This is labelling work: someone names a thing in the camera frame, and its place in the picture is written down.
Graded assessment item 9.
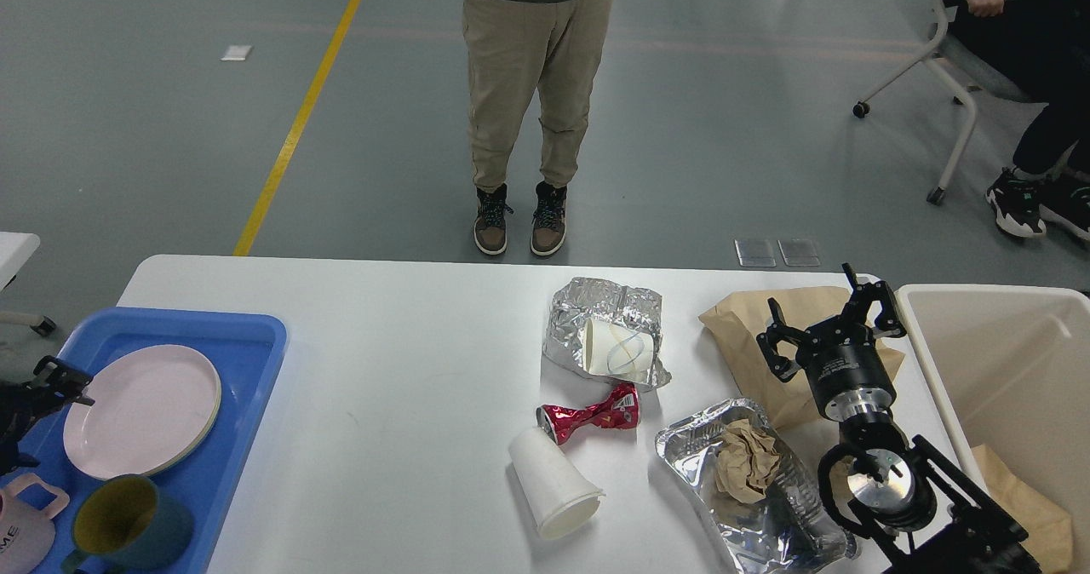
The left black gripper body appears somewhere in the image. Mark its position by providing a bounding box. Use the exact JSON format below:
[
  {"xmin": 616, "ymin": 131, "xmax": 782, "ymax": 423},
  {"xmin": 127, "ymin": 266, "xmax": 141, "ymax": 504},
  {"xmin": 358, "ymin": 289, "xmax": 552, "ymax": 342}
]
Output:
[{"xmin": 1, "ymin": 382, "xmax": 39, "ymax": 473}]

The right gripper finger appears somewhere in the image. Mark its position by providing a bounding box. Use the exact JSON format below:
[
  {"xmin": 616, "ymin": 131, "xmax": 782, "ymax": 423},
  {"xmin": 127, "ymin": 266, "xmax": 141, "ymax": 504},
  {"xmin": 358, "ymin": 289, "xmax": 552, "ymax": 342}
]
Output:
[
  {"xmin": 756, "ymin": 298, "xmax": 810, "ymax": 384},
  {"xmin": 841, "ymin": 262, "xmax": 907, "ymax": 340}
]

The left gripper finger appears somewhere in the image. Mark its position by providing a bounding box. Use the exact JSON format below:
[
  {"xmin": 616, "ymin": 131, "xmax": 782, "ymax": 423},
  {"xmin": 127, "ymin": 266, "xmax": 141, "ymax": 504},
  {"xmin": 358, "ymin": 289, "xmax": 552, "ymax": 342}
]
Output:
[{"xmin": 25, "ymin": 356, "xmax": 95, "ymax": 412}]

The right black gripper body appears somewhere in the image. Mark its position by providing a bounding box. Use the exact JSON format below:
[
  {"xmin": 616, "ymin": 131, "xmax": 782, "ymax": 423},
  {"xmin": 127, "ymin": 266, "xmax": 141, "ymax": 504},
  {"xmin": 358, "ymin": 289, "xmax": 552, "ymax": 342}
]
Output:
[{"xmin": 806, "ymin": 319, "xmax": 896, "ymax": 422}]

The brown paper bag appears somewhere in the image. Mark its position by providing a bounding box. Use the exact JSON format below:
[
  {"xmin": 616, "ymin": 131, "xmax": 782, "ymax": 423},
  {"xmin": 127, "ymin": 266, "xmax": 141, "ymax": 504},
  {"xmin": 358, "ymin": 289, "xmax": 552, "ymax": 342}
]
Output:
[{"xmin": 700, "ymin": 286, "xmax": 904, "ymax": 445}]

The pink plate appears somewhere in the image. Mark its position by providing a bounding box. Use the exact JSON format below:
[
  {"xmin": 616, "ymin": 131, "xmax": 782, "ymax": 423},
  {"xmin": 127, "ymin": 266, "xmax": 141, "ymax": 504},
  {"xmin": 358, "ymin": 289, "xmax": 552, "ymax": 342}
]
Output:
[{"xmin": 63, "ymin": 344, "xmax": 221, "ymax": 480}]

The pink HOME mug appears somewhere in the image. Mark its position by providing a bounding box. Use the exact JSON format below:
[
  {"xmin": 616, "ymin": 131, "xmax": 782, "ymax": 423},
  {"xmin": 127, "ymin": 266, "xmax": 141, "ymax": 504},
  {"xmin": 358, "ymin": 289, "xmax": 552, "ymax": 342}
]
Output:
[{"xmin": 1, "ymin": 473, "xmax": 71, "ymax": 573}]

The dark teal mug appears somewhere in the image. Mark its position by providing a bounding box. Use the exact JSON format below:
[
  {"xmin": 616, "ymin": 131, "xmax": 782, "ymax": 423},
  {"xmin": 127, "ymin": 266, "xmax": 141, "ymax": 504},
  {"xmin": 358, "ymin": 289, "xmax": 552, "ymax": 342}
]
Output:
[{"xmin": 60, "ymin": 474, "xmax": 194, "ymax": 573}]

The aluminium foil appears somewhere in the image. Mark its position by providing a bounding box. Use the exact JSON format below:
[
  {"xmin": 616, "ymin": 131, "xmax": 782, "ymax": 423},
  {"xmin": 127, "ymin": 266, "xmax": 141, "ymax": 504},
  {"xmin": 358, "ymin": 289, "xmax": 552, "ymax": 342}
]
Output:
[{"xmin": 542, "ymin": 278, "xmax": 671, "ymax": 391}]

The crushed paper cup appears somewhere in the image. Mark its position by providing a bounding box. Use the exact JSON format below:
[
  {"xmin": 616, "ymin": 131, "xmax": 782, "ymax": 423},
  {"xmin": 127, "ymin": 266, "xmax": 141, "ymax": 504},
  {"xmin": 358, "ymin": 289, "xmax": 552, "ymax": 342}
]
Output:
[{"xmin": 582, "ymin": 319, "xmax": 655, "ymax": 384}]

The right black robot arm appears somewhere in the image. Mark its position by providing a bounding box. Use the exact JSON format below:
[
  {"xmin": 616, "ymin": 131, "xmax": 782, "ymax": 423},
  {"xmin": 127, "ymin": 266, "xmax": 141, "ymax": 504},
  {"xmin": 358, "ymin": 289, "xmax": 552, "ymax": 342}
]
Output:
[{"xmin": 756, "ymin": 264, "xmax": 1041, "ymax": 573}]

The crumpled brown paper ball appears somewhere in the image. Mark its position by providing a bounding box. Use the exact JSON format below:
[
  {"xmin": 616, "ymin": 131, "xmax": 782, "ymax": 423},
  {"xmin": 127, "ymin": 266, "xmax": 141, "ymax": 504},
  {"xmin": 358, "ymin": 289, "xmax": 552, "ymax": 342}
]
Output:
[{"xmin": 714, "ymin": 418, "xmax": 783, "ymax": 504}]

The beige plastic bin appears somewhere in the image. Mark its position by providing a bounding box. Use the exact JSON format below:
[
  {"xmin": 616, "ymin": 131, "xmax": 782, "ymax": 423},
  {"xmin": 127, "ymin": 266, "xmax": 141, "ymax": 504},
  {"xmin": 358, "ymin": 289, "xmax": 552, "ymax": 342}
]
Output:
[{"xmin": 896, "ymin": 285, "xmax": 1089, "ymax": 573}]

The white side table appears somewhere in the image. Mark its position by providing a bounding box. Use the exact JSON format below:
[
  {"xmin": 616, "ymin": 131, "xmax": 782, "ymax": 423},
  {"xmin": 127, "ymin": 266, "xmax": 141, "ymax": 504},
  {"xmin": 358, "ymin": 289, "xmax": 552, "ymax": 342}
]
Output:
[{"xmin": 1, "ymin": 232, "xmax": 57, "ymax": 337}]

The yellow plate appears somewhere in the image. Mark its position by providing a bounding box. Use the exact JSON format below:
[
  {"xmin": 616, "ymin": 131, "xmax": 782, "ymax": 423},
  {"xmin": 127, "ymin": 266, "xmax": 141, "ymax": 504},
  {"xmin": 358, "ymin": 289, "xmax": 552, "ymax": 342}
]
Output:
[{"xmin": 147, "ymin": 377, "xmax": 222, "ymax": 474}]

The aluminium foil tray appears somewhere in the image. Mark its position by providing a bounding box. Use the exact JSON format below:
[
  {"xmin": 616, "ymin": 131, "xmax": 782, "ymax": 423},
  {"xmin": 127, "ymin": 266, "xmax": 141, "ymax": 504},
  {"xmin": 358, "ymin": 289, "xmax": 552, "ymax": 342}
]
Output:
[{"xmin": 654, "ymin": 398, "xmax": 852, "ymax": 574}]

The clear plastic bottle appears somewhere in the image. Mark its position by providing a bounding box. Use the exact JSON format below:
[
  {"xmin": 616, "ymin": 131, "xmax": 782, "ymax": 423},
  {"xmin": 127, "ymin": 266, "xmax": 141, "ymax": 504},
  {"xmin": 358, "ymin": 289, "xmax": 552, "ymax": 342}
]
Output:
[{"xmin": 747, "ymin": 452, "xmax": 859, "ymax": 573}]

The crushed red can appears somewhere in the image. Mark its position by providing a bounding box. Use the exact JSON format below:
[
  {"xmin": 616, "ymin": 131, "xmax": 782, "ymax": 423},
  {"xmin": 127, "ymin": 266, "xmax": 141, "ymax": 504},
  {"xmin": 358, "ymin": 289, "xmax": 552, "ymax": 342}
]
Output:
[{"xmin": 535, "ymin": 382, "xmax": 641, "ymax": 445}]

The brown paper in bin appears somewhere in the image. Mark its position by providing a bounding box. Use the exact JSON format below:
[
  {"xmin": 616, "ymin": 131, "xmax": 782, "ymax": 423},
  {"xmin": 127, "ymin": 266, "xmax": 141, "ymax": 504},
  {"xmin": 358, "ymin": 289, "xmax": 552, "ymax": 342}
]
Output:
[{"xmin": 971, "ymin": 445, "xmax": 1074, "ymax": 573}]

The white paper cup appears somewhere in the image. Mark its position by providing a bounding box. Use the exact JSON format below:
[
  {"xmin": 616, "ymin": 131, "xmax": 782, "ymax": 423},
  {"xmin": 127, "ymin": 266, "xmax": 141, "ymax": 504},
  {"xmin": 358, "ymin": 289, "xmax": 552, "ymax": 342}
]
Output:
[{"xmin": 508, "ymin": 428, "xmax": 605, "ymax": 540}]

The person in dark trousers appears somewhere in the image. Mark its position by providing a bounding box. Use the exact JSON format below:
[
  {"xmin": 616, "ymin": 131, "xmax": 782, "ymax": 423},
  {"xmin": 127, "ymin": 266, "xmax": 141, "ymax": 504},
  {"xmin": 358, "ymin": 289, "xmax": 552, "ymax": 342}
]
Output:
[{"xmin": 950, "ymin": 0, "xmax": 1089, "ymax": 239}]

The white office chair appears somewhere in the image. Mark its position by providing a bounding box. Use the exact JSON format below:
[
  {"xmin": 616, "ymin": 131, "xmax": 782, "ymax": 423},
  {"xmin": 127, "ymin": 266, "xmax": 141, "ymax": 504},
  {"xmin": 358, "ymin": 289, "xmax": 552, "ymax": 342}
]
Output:
[{"xmin": 853, "ymin": 0, "xmax": 1027, "ymax": 206}]

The person in khaki trousers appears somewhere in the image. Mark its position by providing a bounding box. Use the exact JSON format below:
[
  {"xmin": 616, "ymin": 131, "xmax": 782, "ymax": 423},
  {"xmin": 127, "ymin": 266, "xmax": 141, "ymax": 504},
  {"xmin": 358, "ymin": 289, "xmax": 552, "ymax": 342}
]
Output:
[{"xmin": 462, "ymin": 0, "xmax": 614, "ymax": 257}]

